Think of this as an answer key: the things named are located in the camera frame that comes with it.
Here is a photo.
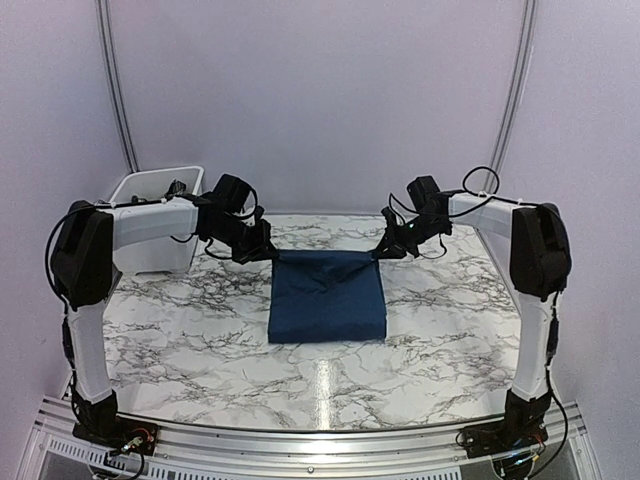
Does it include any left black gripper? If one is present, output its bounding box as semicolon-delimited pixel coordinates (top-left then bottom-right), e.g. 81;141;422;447
208;215;279;264

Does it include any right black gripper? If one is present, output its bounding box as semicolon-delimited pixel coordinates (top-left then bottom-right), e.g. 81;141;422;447
373;213;450;258

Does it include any blue t-shirt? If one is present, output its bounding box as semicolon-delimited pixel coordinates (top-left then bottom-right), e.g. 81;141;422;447
267;250;387;344

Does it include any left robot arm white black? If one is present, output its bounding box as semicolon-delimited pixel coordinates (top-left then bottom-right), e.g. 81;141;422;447
45;174;278;445

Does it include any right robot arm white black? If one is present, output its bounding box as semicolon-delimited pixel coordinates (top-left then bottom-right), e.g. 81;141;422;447
373;176;572;448

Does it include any white plastic laundry bin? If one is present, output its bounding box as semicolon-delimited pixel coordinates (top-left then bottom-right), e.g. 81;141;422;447
110;166;204;275

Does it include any plaid black white garment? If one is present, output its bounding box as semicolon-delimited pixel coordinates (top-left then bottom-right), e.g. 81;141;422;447
129;178;194;204

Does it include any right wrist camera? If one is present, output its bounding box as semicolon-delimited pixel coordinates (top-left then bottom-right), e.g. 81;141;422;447
381;206;400;230

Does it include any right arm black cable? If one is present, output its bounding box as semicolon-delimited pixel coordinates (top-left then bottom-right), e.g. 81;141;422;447
387;166;503;259

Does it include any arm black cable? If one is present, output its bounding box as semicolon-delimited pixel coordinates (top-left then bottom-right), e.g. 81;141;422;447
43;207;96;301
387;166;503;259

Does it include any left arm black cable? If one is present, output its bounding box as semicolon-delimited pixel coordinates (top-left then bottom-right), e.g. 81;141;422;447
43;207;96;301

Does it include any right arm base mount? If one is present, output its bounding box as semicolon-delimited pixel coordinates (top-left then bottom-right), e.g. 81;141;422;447
455;420;548;459

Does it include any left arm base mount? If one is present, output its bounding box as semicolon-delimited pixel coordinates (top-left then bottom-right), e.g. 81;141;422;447
72;417;159;456

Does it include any right aluminium corner post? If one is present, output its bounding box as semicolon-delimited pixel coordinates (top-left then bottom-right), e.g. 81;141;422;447
490;0;539;172

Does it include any aluminium front rail frame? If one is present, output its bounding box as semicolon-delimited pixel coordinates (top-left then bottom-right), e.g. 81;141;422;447
16;397;603;479

